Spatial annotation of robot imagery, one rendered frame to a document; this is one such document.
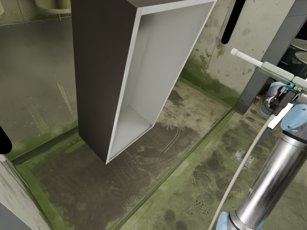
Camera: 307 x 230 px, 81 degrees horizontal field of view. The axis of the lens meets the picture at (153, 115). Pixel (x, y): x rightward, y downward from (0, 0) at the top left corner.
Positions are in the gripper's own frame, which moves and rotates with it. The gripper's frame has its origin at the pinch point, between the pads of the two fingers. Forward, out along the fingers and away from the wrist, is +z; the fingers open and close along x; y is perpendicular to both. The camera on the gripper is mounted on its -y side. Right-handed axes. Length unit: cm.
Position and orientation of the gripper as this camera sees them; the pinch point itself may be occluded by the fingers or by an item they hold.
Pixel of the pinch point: (294, 87)
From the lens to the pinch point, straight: 112.0
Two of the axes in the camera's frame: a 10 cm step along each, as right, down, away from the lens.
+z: -2.6, -2.2, -9.4
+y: -6.2, 7.8, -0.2
